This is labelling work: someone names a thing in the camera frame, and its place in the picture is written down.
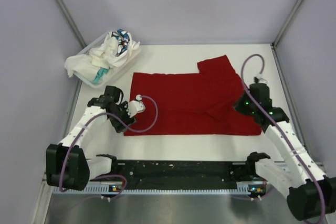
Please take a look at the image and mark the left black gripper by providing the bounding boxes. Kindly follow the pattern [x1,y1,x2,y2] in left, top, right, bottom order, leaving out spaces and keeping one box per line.
[109,101,137,133]

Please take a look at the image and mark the red t shirt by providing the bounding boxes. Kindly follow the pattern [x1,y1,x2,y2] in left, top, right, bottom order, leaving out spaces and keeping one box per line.
[125,55,261,136]

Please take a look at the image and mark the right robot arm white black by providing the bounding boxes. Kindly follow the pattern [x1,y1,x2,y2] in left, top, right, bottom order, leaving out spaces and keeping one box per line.
[234,82,335,223]

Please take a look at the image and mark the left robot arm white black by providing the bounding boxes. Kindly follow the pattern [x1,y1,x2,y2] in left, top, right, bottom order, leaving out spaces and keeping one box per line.
[46,86,145,191]

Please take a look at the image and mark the white plastic basket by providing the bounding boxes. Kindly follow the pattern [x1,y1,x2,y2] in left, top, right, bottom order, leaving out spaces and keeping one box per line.
[76,31,141,89]

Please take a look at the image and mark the white t shirt pile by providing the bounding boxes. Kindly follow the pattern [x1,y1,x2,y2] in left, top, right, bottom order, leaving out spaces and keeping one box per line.
[64,49,121,86]

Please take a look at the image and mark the white printed t shirt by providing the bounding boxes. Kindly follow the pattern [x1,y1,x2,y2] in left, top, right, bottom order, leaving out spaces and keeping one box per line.
[101,29,140,68]

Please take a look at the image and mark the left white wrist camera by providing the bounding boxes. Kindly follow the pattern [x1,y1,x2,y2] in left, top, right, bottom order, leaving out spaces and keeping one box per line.
[127,94,145,118]

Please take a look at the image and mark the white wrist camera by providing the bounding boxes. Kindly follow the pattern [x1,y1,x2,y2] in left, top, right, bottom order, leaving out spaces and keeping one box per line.
[127,94,145,118]
[254,76,268,84]

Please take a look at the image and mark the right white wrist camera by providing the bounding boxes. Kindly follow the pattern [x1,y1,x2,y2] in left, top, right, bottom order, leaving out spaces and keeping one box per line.
[254,76,268,84]

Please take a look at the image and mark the aluminium frame rail front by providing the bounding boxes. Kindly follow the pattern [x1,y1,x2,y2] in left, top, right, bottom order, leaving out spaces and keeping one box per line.
[41,161,329,183]

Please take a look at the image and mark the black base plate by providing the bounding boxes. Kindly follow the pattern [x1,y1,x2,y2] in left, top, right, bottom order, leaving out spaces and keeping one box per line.
[108,160,267,189]

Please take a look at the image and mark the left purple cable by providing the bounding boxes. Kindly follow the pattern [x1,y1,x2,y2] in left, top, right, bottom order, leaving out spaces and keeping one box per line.
[58,94,159,201]

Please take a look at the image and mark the purple cable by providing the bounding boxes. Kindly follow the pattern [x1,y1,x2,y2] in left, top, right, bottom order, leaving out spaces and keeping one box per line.
[240,54,328,224]
[58,94,159,201]

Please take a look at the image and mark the grey slotted cable duct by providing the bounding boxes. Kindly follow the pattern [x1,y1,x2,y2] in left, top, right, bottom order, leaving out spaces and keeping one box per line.
[64,184,251,195]

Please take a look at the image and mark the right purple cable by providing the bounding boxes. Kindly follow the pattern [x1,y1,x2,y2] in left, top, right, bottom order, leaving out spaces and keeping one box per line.
[240,54,328,224]

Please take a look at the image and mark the right aluminium corner post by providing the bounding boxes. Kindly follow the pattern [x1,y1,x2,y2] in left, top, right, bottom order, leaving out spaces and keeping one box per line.
[271,0,305,48]

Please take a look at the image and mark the aluminium corner post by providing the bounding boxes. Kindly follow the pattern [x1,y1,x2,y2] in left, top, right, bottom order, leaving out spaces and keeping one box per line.
[271,0,305,48]
[54,0,87,48]

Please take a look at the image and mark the left aluminium corner post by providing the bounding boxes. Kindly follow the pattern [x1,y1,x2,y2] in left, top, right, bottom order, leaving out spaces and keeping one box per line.
[54,0,87,48]

